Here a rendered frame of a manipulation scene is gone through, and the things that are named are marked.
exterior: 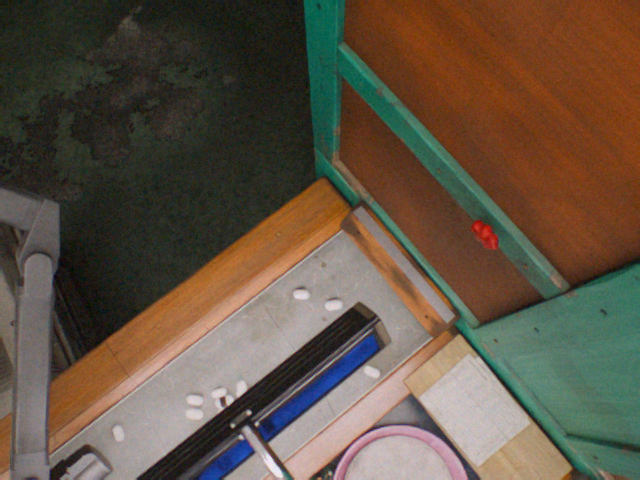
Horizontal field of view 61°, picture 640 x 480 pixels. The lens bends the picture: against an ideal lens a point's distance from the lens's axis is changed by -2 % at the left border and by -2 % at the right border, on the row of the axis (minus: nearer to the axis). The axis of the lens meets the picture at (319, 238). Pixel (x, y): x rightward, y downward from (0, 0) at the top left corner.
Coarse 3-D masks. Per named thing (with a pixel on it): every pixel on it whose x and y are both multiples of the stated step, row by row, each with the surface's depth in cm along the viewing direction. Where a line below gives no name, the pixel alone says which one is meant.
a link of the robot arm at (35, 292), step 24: (48, 264) 83; (24, 288) 82; (48, 288) 84; (24, 312) 85; (48, 312) 87; (24, 336) 86; (48, 336) 88; (24, 360) 87; (48, 360) 89; (24, 384) 87; (48, 384) 89; (24, 408) 88; (48, 408) 91; (24, 432) 88; (48, 432) 92; (24, 456) 88; (48, 456) 91
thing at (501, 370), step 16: (320, 160) 118; (320, 176) 128; (336, 176) 115; (352, 192) 113; (464, 320) 105; (464, 336) 112; (480, 352) 110; (496, 368) 107; (512, 384) 105; (528, 400) 102; (544, 416) 100; (544, 432) 108; (560, 432) 99; (560, 448) 105; (576, 464) 103
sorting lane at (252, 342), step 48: (336, 240) 120; (288, 288) 117; (336, 288) 117; (384, 288) 117; (240, 336) 115; (288, 336) 115; (144, 384) 113; (192, 384) 112; (96, 432) 110; (144, 432) 110; (192, 432) 110; (288, 432) 110
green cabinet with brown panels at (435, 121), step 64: (320, 0) 67; (384, 0) 57; (448, 0) 48; (512, 0) 42; (576, 0) 37; (320, 64) 81; (384, 64) 67; (448, 64) 55; (512, 64) 47; (576, 64) 40; (320, 128) 102; (384, 128) 80; (448, 128) 64; (512, 128) 53; (576, 128) 45; (384, 192) 100; (448, 192) 76; (512, 192) 61; (576, 192) 51; (448, 256) 93; (512, 256) 68; (576, 256) 58; (512, 320) 83; (576, 320) 64; (576, 384) 80; (576, 448) 97
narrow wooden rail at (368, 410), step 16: (448, 336) 112; (416, 352) 112; (432, 352) 111; (400, 368) 110; (416, 368) 110; (384, 384) 109; (400, 384) 109; (368, 400) 109; (384, 400) 109; (400, 400) 109; (352, 416) 108; (368, 416) 108; (320, 432) 108; (336, 432) 107; (352, 432) 107; (304, 448) 106; (320, 448) 106; (336, 448) 106; (288, 464) 106; (304, 464) 106; (320, 464) 106
